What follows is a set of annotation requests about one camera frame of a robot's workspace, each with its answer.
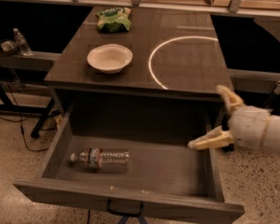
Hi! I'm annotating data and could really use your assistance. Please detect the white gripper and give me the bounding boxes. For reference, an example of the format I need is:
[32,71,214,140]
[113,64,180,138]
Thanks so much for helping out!
[188,85,271,150]

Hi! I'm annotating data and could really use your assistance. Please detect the clear plastic water bottle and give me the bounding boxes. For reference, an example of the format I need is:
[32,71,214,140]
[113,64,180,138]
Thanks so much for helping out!
[70,147,130,174]

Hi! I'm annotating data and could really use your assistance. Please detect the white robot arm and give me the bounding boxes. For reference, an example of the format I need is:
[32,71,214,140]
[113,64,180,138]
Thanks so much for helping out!
[188,85,280,155]

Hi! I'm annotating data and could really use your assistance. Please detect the grey wooden drawer cabinet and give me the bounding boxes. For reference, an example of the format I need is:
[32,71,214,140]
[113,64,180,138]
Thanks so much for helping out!
[46,8,231,133]

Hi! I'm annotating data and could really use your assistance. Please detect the open grey top drawer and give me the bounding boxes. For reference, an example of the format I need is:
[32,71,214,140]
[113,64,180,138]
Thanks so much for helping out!
[12,91,245,224]

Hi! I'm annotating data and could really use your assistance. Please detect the small water bottle on shelf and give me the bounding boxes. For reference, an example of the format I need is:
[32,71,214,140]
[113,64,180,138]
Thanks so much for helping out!
[13,28,32,56]

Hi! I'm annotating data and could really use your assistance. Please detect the grey side shelf right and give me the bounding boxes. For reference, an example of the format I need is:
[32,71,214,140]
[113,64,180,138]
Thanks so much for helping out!
[229,69,280,95]

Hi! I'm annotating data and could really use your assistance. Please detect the grey side shelf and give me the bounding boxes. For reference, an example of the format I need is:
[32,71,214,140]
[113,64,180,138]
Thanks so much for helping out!
[229,69,280,95]
[0,51,60,72]

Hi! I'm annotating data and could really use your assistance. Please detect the white paper bowl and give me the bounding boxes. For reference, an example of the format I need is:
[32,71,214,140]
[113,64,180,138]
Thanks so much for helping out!
[87,44,133,74]

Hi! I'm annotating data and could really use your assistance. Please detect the green chip bag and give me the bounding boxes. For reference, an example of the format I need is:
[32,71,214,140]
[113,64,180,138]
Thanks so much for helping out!
[96,7,132,33]

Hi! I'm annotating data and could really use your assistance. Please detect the grey side shelf left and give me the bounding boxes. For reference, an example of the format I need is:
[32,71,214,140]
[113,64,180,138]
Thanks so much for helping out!
[0,51,60,72]

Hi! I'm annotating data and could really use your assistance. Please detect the round tape roll on shelf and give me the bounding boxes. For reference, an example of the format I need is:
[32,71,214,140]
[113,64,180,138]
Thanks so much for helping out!
[0,40,18,56]

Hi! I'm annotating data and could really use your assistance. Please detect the black drawer handle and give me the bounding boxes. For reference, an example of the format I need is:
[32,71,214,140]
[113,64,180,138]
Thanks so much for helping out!
[106,200,144,217]

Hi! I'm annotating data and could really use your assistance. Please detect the black floor cable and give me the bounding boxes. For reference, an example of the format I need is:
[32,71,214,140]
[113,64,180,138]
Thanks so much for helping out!
[0,47,59,153]

